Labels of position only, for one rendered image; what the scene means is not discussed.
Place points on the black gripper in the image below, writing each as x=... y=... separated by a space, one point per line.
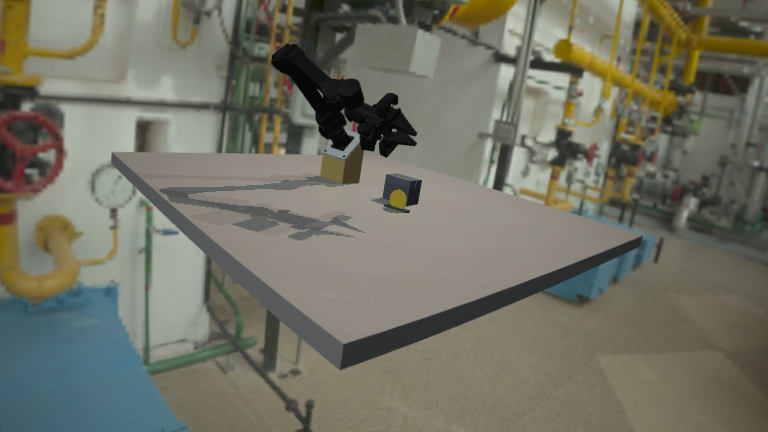
x=389 y=119

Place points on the gold coin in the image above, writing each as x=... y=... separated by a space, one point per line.
x=398 y=199

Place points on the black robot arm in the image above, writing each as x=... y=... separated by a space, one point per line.
x=337 y=95

